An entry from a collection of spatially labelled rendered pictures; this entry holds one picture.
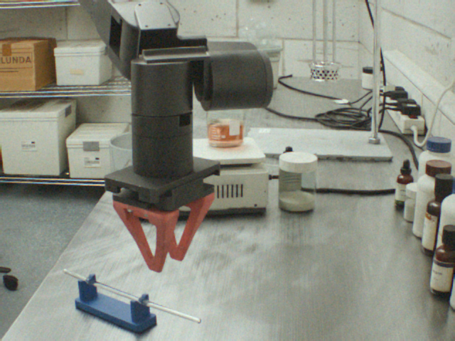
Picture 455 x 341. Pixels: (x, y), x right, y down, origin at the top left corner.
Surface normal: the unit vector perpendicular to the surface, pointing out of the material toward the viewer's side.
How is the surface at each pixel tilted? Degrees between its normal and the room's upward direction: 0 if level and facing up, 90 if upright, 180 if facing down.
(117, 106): 90
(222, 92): 102
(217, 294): 0
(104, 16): 97
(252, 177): 90
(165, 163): 90
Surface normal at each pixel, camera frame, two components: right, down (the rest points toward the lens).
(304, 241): 0.00, -0.96
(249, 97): 0.27, 0.65
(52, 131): -0.08, 0.34
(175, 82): 0.55, 0.25
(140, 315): 0.83, 0.16
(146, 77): -0.39, 0.27
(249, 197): 0.15, 0.29
